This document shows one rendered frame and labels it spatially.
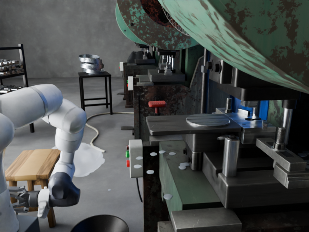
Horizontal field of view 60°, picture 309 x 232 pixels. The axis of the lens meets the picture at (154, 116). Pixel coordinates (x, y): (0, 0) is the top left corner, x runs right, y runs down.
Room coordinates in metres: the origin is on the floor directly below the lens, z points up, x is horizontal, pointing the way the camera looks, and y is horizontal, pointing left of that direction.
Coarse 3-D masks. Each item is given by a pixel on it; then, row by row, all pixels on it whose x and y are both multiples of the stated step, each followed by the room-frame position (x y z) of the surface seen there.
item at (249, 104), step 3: (240, 102) 0.76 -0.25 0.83; (243, 102) 0.74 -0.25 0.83; (246, 102) 0.74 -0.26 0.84; (249, 102) 0.73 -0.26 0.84; (252, 102) 0.73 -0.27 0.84; (255, 102) 0.73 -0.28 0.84; (243, 105) 0.74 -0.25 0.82; (246, 105) 0.74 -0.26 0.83; (249, 105) 0.73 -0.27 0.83; (252, 105) 0.73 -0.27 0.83; (255, 105) 0.73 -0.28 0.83
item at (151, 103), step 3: (150, 102) 1.05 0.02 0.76; (153, 102) 1.05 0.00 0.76; (156, 102) 1.05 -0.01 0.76; (159, 102) 1.05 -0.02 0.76; (162, 102) 1.05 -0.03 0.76; (165, 102) 1.05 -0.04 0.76; (150, 105) 1.02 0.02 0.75; (153, 105) 1.02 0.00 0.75; (156, 105) 1.02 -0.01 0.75; (159, 105) 1.02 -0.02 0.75; (162, 105) 1.02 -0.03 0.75; (165, 105) 1.03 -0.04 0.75; (156, 108) 1.05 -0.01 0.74; (159, 108) 1.05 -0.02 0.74; (156, 111) 1.05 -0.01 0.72; (159, 111) 1.05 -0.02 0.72
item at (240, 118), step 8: (240, 120) 0.74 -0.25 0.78; (248, 120) 0.77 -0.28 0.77; (256, 120) 0.74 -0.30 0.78; (248, 128) 0.67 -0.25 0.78; (256, 128) 0.68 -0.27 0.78; (272, 128) 0.68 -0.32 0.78; (240, 136) 0.69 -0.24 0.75; (248, 136) 0.67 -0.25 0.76; (256, 136) 0.68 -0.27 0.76; (264, 136) 0.68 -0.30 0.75; (272, 136) 0.68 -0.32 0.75
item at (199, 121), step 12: (156, 120) 0.74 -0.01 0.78; (168, 120) 0.74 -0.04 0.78; (180, 120) 0.74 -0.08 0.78; (192, 120) 0.73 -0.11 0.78; (204, 120) 0.73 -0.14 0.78; (216, 120) 0.73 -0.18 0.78; (228, 120) 0.73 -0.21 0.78; (156, 132) 0.65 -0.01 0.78; (168, 132) 0.65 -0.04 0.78; (180, 132) 0.66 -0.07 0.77; (192, 132) 0.66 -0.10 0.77; (204, 132) 0.66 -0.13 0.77; (216, 132) 0.67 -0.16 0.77; (228, 132) 0.67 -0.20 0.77; (192, 144) 0.69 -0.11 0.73; (204, 144) 0.68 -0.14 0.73; (216, 144) 0.69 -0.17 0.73; (192, 156) 0.69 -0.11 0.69; (192, 168) 0.69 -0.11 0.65
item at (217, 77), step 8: (216, 56) 0.73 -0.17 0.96; (208, 64) 0.76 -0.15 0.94; (216, 64) 0.70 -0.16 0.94; (224, 64) 0.69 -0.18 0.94; (216, 72) 0.73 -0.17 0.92; (224, 72) 0.69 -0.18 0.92; (232, 72) 0.69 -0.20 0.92; (240, 72) 0.67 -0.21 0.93; (216, 80) 0.72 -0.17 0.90; (224, 80) 0.69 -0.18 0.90; (232, 80) 0.69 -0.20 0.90; (240, 80) 0.67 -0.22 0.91; (248, 80) 0.67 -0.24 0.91; (256, 80) 0.67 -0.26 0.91
